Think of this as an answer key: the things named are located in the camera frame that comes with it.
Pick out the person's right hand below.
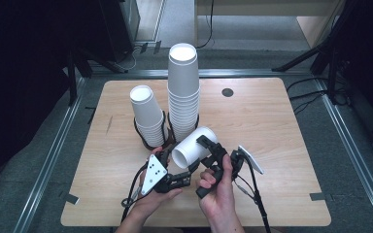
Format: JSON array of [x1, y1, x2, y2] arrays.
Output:
[[197, 153, 238, 223]]

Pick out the light wooden furniture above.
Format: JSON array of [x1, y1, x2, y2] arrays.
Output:
[[193, 0, 348, 50]]

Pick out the black metal stand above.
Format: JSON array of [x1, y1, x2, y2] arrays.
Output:
[[63, 48, 129, 107]]

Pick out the black hanging cable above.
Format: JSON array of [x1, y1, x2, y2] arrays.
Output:
[[196, 0, 216, 50]]

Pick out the tall stack of paper cups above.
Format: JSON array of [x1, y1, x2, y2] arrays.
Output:
[[167, 84, 201, 144]]

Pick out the grey tape piece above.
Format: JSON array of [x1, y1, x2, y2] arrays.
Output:
[[62, 191, 80, 206], [309, 191, 326, 202]]

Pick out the hand-held gripper cable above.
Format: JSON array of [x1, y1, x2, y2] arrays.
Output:
[[232, 156, 272, 233], [120, 162, 151, 224]]

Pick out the person's left hand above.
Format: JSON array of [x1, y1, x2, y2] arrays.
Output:
[[131, 146, 185, 222]]

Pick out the white floor cable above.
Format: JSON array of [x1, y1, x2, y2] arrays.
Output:
[[116, 44, 144, 73]]

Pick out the black wire cup holder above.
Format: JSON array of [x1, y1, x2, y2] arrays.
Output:
[[133, 110, 200, 151]]

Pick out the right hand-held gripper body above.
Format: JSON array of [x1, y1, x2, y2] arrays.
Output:
[[195, 143, 265, 200]]

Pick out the metal floor rail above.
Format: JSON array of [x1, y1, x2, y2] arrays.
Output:
[[315, 79, 373, 233], [86, 68, 319, 79], [13, 76, 88, 233]]

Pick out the black floor cables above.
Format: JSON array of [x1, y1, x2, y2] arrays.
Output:
[[286, 76, 352, 115]]

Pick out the short stack of paper cups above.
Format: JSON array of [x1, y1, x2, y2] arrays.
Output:
[[129, 84, 169, 149]]

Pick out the dark curtain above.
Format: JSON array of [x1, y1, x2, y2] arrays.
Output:
[[0, 0, 79, 221]]

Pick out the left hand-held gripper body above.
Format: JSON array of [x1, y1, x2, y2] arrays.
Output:
[[140, 153, 192, 196]]

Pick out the right hand-held gripper cable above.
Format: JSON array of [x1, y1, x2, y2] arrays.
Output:
[[232, 156, 272, 233]]

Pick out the black tripod stand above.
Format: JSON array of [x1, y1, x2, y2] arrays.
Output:
[[271, 0, 363, 105]]

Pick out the black cabinet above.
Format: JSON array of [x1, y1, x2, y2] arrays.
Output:
[[98, 0, 141, 63]]

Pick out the left hand-held gripper cable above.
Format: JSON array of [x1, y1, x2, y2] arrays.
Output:
[[120, 162, 151, 224]]

